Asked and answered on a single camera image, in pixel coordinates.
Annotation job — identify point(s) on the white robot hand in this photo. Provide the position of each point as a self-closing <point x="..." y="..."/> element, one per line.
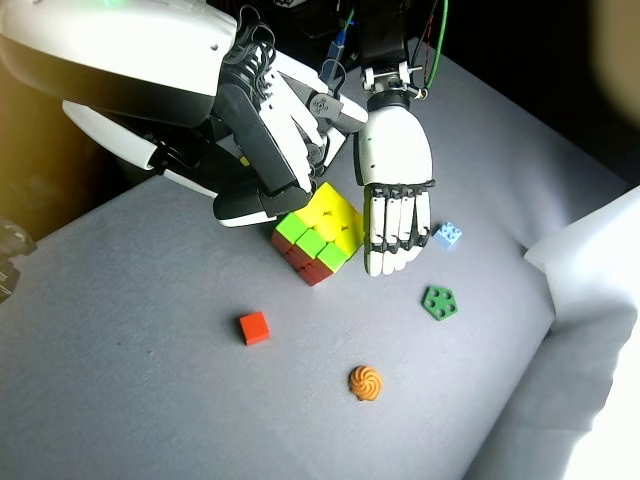
<point x="395" y="150"/>
<point x="125" y="45"/>

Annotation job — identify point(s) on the Rubik's cube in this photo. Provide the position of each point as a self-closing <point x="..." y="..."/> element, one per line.
<point x="325" y="230"/>

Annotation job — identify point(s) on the red cube block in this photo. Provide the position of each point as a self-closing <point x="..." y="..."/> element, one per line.
<point x="254" y="328"/>

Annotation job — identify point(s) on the light blue toy brick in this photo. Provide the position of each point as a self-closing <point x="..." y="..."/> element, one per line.
<point x="447" y="236"/>

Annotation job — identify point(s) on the green pentagon block with holes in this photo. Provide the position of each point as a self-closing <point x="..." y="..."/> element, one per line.
<point x="440" y="303"/>

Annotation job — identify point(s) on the white draped sheet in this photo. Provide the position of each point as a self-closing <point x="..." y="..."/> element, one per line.
<point x="590" y="280"/>

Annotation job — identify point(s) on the orange swirl toy cookie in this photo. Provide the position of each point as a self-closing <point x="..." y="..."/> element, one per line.
<point x="365" y="383"/>

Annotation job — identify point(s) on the grey table cloth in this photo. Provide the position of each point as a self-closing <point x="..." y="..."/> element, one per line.
<point x="150" y="400"/>

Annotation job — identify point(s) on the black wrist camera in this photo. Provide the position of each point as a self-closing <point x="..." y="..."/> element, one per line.
<point x="12" y="245"/>

